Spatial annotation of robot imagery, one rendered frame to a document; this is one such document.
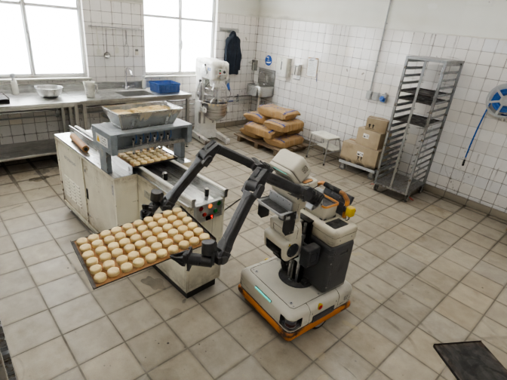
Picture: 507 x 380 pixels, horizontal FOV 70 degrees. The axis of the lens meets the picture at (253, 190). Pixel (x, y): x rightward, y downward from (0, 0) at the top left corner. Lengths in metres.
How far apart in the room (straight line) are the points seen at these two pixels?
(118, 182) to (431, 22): 4.49
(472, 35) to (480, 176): 1.78
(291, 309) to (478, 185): 3.71
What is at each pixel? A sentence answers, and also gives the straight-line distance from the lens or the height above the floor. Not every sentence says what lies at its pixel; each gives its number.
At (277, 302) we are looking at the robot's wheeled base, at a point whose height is 0.27.
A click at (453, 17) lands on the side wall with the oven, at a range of 5.67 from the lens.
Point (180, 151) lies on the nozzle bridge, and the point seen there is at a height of 0.91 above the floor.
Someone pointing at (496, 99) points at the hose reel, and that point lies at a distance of 5.33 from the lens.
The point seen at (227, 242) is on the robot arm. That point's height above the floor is 1.06.
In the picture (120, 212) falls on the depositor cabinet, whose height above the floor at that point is 0.54.
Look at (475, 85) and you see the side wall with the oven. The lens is 5.52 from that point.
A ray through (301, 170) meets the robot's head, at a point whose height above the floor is 1.25.
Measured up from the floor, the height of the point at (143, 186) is 0.76.
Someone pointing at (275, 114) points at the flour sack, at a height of 0.61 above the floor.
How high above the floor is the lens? 2.02
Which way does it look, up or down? 25 degrees down
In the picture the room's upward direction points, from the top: 6 degrees clockwise
